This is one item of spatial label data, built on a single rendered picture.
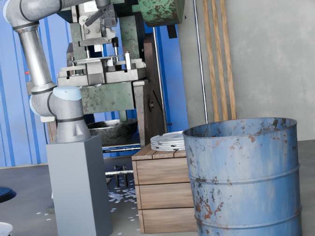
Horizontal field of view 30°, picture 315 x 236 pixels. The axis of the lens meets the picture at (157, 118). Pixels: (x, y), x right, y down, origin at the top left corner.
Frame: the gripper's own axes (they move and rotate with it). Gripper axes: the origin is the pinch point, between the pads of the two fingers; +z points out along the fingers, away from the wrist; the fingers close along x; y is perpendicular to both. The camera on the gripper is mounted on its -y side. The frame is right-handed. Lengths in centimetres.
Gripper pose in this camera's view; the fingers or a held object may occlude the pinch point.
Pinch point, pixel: (106, 41)
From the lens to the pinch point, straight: 306.2
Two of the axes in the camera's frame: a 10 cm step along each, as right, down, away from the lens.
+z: 1.4, 8.4, 5.2
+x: 0.2, -5.3, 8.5
